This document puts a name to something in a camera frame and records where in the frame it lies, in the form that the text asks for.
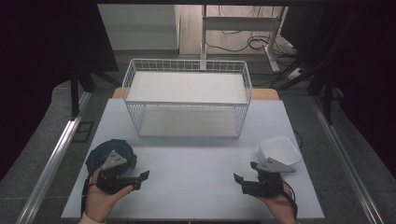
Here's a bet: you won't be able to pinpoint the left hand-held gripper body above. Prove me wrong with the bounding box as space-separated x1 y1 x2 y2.
95 149 134 196

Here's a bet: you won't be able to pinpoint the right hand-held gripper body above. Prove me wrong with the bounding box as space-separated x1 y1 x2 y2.
256 157 297 198

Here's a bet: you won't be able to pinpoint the round container with blue lid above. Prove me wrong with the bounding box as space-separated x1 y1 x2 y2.
85 138 138 175

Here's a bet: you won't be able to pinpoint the white square plastic container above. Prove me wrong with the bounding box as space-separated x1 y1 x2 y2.
257 135 303 167

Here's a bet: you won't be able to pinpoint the white wire basket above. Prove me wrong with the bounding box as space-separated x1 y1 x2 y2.
121 58 253 139

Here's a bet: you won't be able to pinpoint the person's right hand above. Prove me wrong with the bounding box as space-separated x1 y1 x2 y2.
258 186 298 224

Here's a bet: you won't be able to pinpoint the person's left hand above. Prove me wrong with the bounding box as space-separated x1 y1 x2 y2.
84 169 134 223

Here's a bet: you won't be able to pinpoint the wooden table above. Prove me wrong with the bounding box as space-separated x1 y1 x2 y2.
111 87 280 101

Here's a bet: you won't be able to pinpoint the black stand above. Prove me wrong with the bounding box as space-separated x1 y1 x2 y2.
69 62 122 121
306 62 347 125

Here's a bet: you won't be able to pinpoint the white power strip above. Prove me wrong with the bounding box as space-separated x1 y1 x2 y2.
286 67 304 80

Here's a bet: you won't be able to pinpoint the dark curtain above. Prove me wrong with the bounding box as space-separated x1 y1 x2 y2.
0 0 120 181
281 0 396 178

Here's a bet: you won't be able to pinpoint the white cabinet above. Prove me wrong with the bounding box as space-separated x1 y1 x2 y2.
97 4 181 51

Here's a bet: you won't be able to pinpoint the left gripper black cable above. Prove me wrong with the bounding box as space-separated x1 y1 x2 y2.
80 174 98 217

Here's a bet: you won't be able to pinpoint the thin black cable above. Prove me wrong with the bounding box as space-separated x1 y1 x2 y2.
293 130 304 149

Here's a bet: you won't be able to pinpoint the black floor bracket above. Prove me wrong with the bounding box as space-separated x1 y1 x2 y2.
72 120 95 144

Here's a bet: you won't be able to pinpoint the aluminium rail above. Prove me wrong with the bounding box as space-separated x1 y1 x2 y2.
15 91 92 224
309 92 386 224

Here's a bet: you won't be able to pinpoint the black floor cables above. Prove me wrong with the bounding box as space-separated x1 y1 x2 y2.
205 4 300 60

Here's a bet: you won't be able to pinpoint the white desk frame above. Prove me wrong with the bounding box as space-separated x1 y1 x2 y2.
200 4 289 73

